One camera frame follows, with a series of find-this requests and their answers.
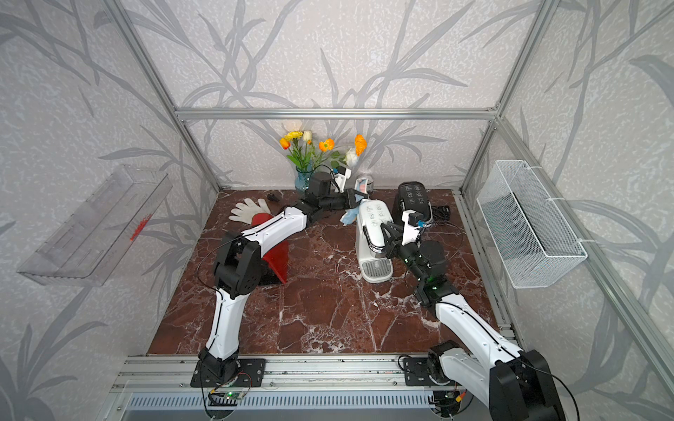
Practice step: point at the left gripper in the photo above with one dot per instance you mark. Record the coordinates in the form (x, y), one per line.
(349, 197)

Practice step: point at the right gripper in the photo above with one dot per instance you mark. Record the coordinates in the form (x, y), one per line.
(395, 246)

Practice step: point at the colourful striped cloth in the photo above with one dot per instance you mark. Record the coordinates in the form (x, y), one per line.
(350, 215)

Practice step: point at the white coffee machine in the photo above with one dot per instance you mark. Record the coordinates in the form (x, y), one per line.
(370, 247)

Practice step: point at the red coffee machine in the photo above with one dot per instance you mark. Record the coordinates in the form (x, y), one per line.
(277, 260)

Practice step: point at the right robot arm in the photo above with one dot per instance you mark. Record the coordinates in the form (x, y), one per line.
(514, 384)

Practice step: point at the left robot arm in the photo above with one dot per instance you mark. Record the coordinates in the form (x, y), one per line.
(239, 266)

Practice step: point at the black coffee machine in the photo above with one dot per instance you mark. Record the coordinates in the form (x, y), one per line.
(411, 196)

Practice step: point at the blue glass vase with flowers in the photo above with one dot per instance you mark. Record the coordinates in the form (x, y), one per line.
(309, 157)

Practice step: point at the white work glove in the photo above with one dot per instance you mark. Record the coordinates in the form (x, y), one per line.
(246, 210)

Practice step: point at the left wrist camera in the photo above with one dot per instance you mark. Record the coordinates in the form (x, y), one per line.
(340, 177)

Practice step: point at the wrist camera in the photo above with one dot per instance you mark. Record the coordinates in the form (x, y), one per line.
(414, 223)
(340, 177)

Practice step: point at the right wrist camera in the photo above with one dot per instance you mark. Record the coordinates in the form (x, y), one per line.
(414, 223)

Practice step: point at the white wire basket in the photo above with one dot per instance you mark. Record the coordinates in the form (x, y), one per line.
(535, 241)

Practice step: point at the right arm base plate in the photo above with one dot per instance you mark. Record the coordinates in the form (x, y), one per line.
(415, 371)

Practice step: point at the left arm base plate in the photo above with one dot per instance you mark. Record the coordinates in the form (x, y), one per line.
(244, 373)

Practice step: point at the clear plastic wall shelf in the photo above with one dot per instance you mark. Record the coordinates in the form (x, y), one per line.
(87, 248)

